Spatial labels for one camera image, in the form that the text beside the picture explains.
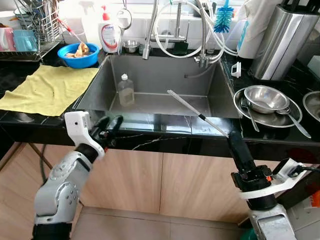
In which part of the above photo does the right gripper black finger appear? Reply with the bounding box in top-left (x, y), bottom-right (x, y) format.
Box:
top-left (228, 130), bottom-right (247, 172)
top-left (234, 130), bottom-right (257, 170)

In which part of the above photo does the steel fork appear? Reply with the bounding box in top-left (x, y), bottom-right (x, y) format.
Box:
top-left (239, 97), bottom-right (261, 134)

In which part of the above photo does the long silver metal utensil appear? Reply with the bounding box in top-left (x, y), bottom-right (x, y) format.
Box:
top-left (166, 89), bottom-right (232, 137)

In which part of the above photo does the clear plastic bottle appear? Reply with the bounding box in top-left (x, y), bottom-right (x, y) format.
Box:
top-left (116, 73), bottom-right (136, 107)

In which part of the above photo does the round steel plate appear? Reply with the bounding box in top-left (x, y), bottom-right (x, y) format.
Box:
top-left (233, 85), bottom-right (304, 129)
top-left (302, 90), bottom-right (320, 123)

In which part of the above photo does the blue plastic bowl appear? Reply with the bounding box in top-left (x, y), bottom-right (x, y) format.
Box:
top-left (57, 41), bottom-right (101, 70)

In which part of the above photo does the orange plastic item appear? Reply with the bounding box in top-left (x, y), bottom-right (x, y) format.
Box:
top-left (309, 189), bottom-right (320, 209)

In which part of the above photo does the wooden sink cabinet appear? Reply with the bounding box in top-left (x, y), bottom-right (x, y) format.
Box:
top-left (75, 148), bottom-right (301, 225)

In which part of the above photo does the stainless steel sink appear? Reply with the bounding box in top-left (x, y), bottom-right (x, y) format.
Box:
top-left (72, 53), bottom-right (244, 120)

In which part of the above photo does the yellow cloth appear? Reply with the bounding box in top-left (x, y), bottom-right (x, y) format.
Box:
top-left (0, 64), bottom-right (100, 118)

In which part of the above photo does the small steel bowl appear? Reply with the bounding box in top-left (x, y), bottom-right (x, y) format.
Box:
top-left (121, 39), bottom-right (141, 54)

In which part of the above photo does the flexible metal spray faucet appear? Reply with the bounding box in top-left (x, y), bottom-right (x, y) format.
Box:
top-left (142, 0), bottom-right (162, 61)

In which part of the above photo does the white soap bottle red pump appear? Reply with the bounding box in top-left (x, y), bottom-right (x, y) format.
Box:
top-left (97, 4), bottom-right (121, 55)

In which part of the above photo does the dark green scouring sponge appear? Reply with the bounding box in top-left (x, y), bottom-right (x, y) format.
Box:
top-left (172, 42), bottom-right (191, 56)

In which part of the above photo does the grey countertop appliance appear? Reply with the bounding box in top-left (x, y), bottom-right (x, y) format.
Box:
top-left (306, 54), bottom-right (320, 80)

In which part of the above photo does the small metal strainer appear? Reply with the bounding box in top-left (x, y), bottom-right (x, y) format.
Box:
top-left (115, 7), bottom-right (134, 54)

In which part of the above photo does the white bottle blue label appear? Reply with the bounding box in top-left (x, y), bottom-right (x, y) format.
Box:
top-left (236, 19), bottom-right (251, 57)

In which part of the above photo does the stainless steel knife block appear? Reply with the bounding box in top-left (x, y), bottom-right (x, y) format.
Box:
top-left (251, 0), bottom-right (320, 82)

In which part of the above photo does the teal plastic container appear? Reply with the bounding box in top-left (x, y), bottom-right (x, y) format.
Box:
top-left (12, 29), bottom-right (39, 53)

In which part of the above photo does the white towel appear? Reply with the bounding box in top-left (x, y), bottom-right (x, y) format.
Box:
top-left (238, 0), bottom-right (287, 60)

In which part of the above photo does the pink cup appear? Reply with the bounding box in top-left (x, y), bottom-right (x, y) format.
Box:
top-left (0, 26), bottom-right (16, 52)

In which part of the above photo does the blue bottle brush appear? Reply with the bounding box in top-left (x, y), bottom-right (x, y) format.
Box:
top-left (213, 0), bottom-right (236, 34)

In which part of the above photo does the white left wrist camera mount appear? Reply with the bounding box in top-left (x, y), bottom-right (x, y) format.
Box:
top-left (64, 110), bottom-right (106, 161)

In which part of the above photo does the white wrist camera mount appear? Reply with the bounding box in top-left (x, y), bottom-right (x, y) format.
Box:
top-left (238, 158), bottom-right (307, 201)
top-left (64, 110), bottom-right (106, 161)

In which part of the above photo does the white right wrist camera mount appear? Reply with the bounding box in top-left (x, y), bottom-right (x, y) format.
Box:
top-left (238, 158), bottom-right (307, 201)

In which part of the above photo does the white water hose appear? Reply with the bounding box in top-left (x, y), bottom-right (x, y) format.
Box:
top-left (153, 0), bottom-right (239, 65)

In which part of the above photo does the red handled utensil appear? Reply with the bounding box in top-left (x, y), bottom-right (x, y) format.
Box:
top-left (55, 17), bottom-right (77, 38)

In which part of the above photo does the wire dish rack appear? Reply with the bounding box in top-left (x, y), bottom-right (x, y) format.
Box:
top-left (0, 0), bottom-right (65, 62)

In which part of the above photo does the black handled knife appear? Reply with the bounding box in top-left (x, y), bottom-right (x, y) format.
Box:
top-left (282, 0), bottom-right (313, 13)

